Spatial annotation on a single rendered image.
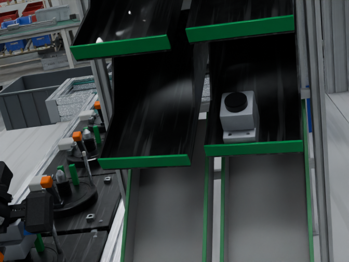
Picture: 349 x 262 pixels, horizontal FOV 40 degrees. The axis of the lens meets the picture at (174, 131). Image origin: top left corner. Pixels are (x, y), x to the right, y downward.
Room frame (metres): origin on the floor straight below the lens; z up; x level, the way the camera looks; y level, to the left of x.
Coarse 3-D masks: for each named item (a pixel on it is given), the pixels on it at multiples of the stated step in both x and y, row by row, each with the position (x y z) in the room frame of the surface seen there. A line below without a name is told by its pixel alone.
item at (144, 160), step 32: (128, 64) 0.78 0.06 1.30; (160, 64) 0.80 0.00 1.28; (192, 64) 0.68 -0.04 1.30; (128, 96) 0.75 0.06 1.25; (160, 96) 0.73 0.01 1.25; (192, 96) 0.71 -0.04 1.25; (128, 128) 0.68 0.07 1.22; (160, 128) 0.66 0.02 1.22; (192, 128) 0.62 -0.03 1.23; (128, 160) 0.60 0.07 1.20; (160, 160) 0.59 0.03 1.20
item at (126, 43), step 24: (96, 0) 0.72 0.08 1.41; (120, 0) 0.73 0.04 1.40; (144, 0) 0.71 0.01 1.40; (168, 0) 0.69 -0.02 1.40; (96, 24) 0.69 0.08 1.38; (120, 24) 0.67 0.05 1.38; (144, 24) 0.65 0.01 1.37; (168, 24) 0.60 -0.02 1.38; (72, 48) 0.61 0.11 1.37; (96, 48) 0.61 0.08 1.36; (120, 48) 0.60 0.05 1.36; (144, 48) 0.59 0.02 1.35; (168, 48) 0.58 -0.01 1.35
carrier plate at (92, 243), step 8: (88, 232) 0.82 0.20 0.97; (96, 232) 0.82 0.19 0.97; (104, 232) 0.81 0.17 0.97; (48, 240) 0.82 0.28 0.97; (64, 240) 0.81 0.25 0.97; (72, 240) 0.81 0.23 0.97; (80, 240) 0.80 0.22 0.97; (88, 240) 0.80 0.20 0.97; (96, 240) 0.79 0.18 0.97; (104, 240) 0.79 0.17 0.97; (64, 248) 0.78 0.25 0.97; (72, 248) 0.78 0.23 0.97; (80, 248) 0.77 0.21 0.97; (88, 248) 0.77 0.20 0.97; (96, 248) 0.76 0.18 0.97; (72, 256) 0.75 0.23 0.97; (80, 256) 0.75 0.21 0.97; (88, 256) 0.74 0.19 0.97; (96, 256) 0.74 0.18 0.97
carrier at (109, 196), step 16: (64, 176) 0.97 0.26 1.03; (96, 176) 1.08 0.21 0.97; (112, 176) 1.06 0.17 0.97; (32, 192) 1.05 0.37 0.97; (64, 192) 0.96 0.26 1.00; (80, 192) 0.97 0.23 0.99; (96, 192) 0.96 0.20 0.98; (112, 192) 0.98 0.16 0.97; (64, 208) 0.90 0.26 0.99; (80, 208) 0.91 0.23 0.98; (96, 208) 0.91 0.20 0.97; (112, 208) 0.90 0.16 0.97; (64, 224) 0.87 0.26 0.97; (80, 224) 0.86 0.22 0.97; (96, 224) 0.85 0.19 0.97
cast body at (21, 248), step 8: (16, 224) 0.70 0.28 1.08; (8, 232) 0.70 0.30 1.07; (16, 232) 0.70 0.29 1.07; (0, 240) 0.70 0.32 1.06; (8, 240) 0.70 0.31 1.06; (16, 240) 0.70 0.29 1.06; (24, 240) 0.70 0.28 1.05; (32, 240) 0.73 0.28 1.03; (8, 248) 0.69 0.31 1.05; (16, 248) 0.69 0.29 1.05; (24, 248) 0.69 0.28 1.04; (8, 256) 0.69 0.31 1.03; (16, 256) 0.69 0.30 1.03; (24, 256) 0.69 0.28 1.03
